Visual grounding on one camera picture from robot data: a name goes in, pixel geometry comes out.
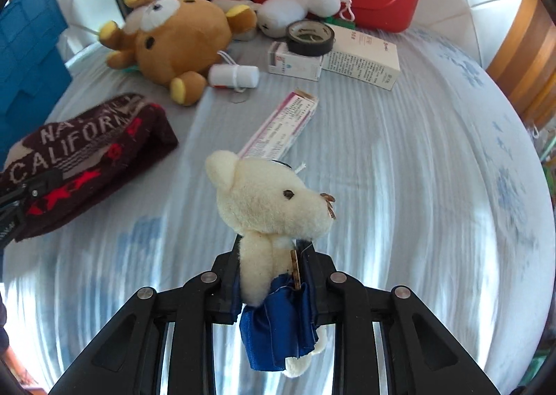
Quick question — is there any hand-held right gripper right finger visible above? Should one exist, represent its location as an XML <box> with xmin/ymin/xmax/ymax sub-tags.
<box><xmin>300</xmin><ymin>242</ymin><xmax>500</xmax><ymax>395</ymax></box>

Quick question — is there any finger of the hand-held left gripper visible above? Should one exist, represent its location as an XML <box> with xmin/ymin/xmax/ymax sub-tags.
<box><xmin>0</xmin><ymin>172</ymin><xmax>64</xmax><ymax>212</ymax></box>

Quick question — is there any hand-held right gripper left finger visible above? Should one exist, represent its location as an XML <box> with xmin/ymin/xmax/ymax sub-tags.
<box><xmin>48</xmin><ymin>245</ymin><xmax>244</xmax><ymax>395</ymax></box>

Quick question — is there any dark red knitted cloth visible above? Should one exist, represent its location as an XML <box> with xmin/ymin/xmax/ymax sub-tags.
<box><xmin>0</xmin><ymin>93</ymin><xmax>180</xmax><ymax>244</ymax></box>

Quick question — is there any small white bear plush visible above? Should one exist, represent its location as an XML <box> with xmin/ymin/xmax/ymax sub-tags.
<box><xmin>205</xmin><ymin>149</ymin><xmax>338</xmax><ymax>378</ymax></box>

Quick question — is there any blue plastic crate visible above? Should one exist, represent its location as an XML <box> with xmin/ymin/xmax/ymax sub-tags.
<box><xmin>0</xmin><ymin>0</ymin><xmax>73</xmax><ymax>166</ymax></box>

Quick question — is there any brown bear plush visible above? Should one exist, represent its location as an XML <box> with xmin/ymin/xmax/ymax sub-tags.
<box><xmin>97</xmin><ymin>0</ymin><xmax>260</xmax><ymax>107</ymax></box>

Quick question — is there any small white tube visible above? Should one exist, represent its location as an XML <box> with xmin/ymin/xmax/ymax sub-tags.
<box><xmin>209</xmin><ymin>64</ymin><xmax>260</xmax><ymax>90</ymax></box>

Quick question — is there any long pink carton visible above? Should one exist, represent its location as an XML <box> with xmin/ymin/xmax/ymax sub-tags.
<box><xmin>237</xmin><ymin>90</ymin><xmax>320</xmax><ymax>162</ymax></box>

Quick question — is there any small white medicine carton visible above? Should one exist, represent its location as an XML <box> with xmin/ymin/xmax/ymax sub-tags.
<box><xmin>267</xmin><ymin>41</ymin><xmax>325</xmax><ymax>81</ymax></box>

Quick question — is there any white printed carton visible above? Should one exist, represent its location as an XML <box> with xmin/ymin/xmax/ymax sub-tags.
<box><xmin>323</xmin><ymin>23</ymin><xmax>401</xmax><ymax>91</ymax></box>

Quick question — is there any black tape roll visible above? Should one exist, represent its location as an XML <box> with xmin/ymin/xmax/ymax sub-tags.
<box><xmin>286</xmin><ymin>20</ymin><xmax>335</xmax><ymax>57</ymax></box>

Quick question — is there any white rabbit plush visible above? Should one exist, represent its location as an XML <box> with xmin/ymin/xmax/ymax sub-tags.
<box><xmin>255</xmin><ymin>0</ymin><xmax>358</xmax><ymax>38</ymax></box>

